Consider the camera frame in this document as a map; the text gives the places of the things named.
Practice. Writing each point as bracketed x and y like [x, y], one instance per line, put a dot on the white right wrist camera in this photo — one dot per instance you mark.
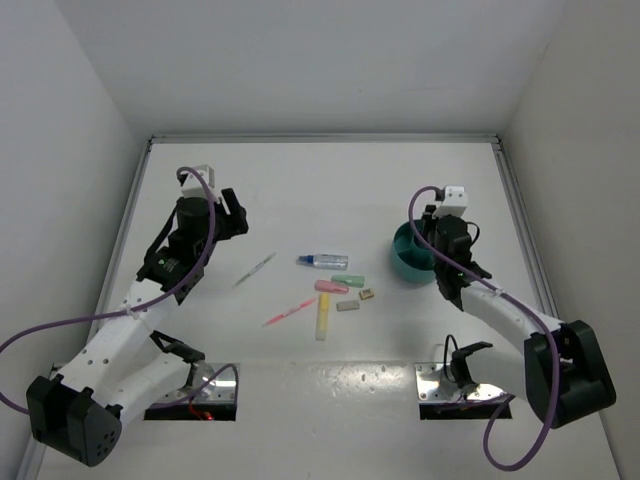
[451, 200]

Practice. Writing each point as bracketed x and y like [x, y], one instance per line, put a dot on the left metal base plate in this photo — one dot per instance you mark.
[209, 384]

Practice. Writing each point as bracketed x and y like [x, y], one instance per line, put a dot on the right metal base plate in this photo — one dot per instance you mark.
[434, 388]

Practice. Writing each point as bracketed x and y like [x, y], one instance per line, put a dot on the pink highlighter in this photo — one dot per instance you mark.
[325, 286]

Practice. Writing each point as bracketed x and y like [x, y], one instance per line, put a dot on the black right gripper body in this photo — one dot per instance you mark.
[429, 226]

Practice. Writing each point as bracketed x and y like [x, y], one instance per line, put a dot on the clear blue-capped glue bottle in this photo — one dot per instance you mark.
[324, 261]

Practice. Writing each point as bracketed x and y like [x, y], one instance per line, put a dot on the green highlighter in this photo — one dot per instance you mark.
[349, 280]

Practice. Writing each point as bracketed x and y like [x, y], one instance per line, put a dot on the teal round organizer container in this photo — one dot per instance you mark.
[412, 262]

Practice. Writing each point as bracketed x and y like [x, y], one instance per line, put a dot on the yellow highlighter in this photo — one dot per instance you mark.
[322, 317]

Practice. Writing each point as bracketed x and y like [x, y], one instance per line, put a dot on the green thin pen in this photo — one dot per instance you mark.
[255, 269]

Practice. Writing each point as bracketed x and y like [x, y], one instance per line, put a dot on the aluminium table edge rail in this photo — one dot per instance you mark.
[537, 275]

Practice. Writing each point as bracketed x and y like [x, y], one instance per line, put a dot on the small tan eraser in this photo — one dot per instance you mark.
[366, 294]

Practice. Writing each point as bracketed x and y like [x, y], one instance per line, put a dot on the grey white eraser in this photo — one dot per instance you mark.
[348, 305]

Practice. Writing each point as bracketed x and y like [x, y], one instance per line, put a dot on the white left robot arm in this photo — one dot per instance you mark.
[129, 365]

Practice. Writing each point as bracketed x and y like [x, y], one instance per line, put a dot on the metal base plate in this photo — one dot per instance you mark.
[209, 384]
[434, 388]

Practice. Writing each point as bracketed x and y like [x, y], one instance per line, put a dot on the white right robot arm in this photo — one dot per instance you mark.
[560, 369]

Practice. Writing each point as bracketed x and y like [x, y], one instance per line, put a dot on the pink thin pen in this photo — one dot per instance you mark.
[289, 312]

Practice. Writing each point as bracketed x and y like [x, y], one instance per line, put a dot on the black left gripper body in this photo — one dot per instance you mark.
[230, 223]

